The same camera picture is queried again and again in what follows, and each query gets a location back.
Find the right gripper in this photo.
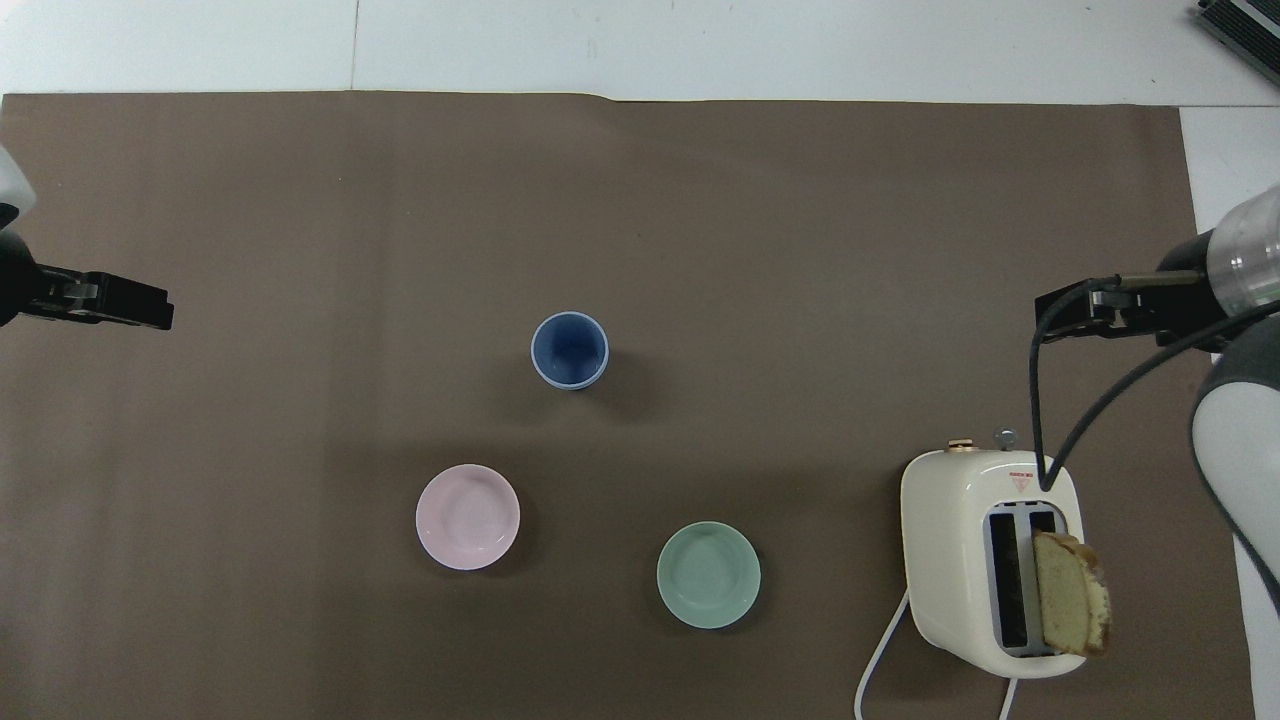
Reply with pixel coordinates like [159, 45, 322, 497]
[1100, 231, 1220, 350]

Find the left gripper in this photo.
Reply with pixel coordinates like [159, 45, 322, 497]
[0, 230, 93, 329]

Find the black stand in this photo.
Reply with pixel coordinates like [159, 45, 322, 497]
[1196, 0, 1280, 59]

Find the slice of bread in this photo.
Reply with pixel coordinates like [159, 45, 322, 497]
[1032, 531, 1113, 659]

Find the cream white toaster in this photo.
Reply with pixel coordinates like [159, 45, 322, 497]
[899, 428, 1087, 681]

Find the pink bowl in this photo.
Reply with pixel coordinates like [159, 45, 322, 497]
[415, 463, 522, 572]

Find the green bowl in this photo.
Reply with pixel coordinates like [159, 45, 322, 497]
[656, 521, 762, 631]

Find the blue cup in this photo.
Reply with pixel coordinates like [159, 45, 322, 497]
[530, 311, 611, 391]

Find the black cable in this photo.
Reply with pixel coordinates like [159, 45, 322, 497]
[1030, 272, 1280, 493]

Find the white power cord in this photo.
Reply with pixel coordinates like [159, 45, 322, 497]
[854, 588, 1022, 720]

